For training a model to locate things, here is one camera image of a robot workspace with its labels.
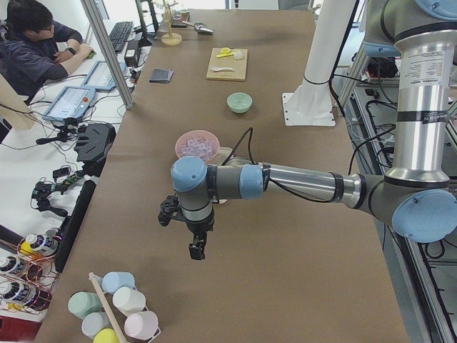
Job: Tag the white cup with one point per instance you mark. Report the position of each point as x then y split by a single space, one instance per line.
129 301

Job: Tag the copper wire bottle basket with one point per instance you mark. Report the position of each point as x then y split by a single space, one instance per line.
28 275

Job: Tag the pink cup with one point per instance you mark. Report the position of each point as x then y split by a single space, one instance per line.
142 325

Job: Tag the mint green cup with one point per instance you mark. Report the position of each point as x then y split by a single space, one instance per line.
81 304

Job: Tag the yellow cup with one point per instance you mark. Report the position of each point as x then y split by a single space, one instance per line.
106 335

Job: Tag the metal ice scoop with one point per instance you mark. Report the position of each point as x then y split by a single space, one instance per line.
200 28

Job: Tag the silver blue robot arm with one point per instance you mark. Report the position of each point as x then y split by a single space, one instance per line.
412 197

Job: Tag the grey folded cloth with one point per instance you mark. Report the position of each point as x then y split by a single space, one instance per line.
162 76

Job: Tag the teach pendant tablet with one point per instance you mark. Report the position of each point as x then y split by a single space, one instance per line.
72 102
99 77

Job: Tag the cream serving tray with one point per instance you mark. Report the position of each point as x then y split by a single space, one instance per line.
221 155

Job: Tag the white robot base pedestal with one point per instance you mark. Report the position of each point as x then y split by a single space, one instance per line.
310 104

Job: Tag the white ceramic spoon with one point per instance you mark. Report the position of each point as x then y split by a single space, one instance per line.
220 69

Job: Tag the near teach pendant tablet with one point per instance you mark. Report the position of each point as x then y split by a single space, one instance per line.
72 102

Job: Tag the black keyboard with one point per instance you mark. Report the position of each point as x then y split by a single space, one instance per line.
119 35

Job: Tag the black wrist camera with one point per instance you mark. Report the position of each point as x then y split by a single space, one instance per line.
170 210

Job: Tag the wooden mug tree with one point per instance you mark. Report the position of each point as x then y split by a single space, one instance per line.
170 38

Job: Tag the mint green bowl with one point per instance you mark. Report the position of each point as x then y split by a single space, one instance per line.
239 102

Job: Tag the far teach pendant tablet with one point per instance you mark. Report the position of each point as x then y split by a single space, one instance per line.
99 77

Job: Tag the yellow plastic knife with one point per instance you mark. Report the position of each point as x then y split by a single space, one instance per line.
224 55

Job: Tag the wooden cutting board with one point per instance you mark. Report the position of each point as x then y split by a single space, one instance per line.
240 66

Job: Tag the pink bowl of ice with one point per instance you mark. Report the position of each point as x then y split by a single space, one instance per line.
198 143

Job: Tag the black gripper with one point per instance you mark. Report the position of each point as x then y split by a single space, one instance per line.
200 226

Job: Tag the aluminium frame post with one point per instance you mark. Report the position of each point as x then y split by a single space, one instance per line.
97 24

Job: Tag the seated person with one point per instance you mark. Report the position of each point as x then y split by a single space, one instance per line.
38 49

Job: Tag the grey blue cup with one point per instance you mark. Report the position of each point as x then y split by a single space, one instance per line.
93 323

